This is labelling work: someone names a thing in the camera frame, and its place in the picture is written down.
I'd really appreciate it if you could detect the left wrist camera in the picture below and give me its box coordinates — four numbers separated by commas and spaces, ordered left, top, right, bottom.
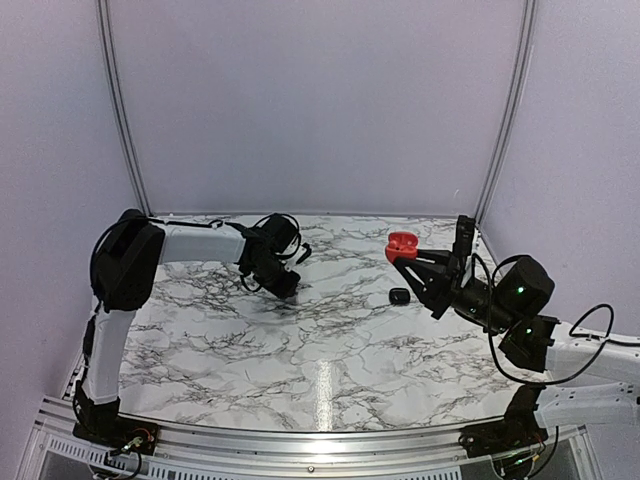
255, 213, 312, 265

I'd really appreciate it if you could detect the aluminium frame post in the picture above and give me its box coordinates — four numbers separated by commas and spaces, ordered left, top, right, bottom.
474, 0, 539, 229
95, 0, 153, 215

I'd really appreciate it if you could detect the left aluminium frame post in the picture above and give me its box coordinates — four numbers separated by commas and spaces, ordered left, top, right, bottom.
95, 0, 153, 215

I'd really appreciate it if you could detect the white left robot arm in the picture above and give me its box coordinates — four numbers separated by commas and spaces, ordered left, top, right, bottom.
73, 209, 304, 445

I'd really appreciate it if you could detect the red round charging case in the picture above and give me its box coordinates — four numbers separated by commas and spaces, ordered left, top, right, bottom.
385, 231, 419, 264

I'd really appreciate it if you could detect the front aluminium rail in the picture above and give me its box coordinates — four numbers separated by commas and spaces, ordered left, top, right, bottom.
15, 397, 603, 479

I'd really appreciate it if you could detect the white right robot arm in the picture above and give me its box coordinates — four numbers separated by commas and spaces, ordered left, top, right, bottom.
385, 241, 639, 448

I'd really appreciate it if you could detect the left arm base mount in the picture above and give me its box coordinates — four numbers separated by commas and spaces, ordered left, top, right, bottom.
72, 399, 159, 455

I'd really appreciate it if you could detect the right aluminium frame post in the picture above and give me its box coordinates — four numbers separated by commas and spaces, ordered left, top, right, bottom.
474, 0, 539, 229

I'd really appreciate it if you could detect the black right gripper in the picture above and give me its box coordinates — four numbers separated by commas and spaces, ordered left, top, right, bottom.
395, 247, 518, 335

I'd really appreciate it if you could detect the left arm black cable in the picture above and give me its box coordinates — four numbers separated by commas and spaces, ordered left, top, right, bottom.
74, 213, 311, 426

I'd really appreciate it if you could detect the black earbud charging case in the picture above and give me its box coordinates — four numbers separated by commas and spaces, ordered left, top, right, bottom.
388, 287, 411, 305

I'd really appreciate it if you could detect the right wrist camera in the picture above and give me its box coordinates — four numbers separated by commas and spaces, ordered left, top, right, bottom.
452, 215, 476, 286

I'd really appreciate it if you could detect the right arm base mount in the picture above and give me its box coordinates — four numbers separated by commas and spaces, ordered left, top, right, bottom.
458, 386, 549, 458

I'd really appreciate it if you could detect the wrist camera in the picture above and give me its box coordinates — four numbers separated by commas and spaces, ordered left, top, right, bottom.
255, 213, 312, 265
452, 215, 476, 286

